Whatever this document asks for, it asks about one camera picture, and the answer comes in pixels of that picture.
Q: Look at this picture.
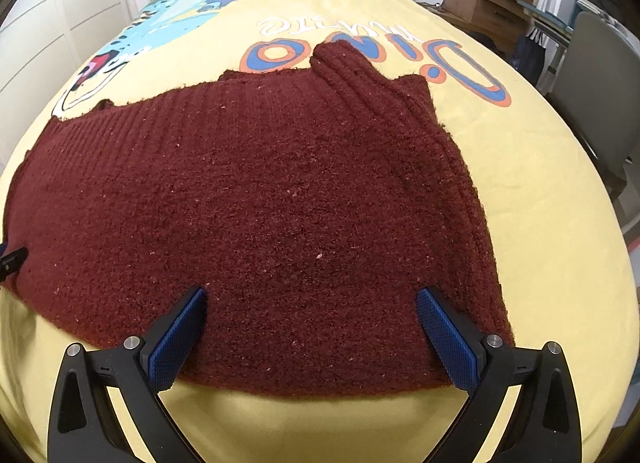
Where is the dark red knit sweater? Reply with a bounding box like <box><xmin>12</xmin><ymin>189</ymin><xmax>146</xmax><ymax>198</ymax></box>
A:
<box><xmin>3</xmin><ymin>41</ymin><xmax>513</xmax><ymax>397</ymax></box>

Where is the yellow dinosaur print bedspread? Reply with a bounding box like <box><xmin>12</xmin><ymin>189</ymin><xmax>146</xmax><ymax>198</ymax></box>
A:
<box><xmin>1</xmin><ymin>0</ymin><xmax>639</xmax><ymax>462</ymax></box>

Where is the white wardrobe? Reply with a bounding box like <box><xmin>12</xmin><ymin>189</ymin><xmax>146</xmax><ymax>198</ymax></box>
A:
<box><xmin>1</xmin><ymin>0</ymin><xmax>131</xmax><ymax>164</ymax></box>

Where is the grey green chair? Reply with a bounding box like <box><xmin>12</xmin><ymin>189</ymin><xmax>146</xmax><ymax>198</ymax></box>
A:
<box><xmin>546</xmin><ymin>12</ymin><xmax>639</xmax><ymax>201</ymax></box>

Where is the dark hanging tote bag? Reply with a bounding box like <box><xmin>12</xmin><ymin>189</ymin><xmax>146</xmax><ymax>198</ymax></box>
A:
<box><xmin>510</xmin><ymin>28</ymin><xmax>556</xmax><ymax>90</ymax></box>

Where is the wooden drawer cabinet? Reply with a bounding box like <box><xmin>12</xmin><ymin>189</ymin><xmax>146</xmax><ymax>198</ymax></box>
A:
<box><xmin>442</xmin><ymin>0</ymin><xmax>533</xmax><ymax>45</ymax></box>

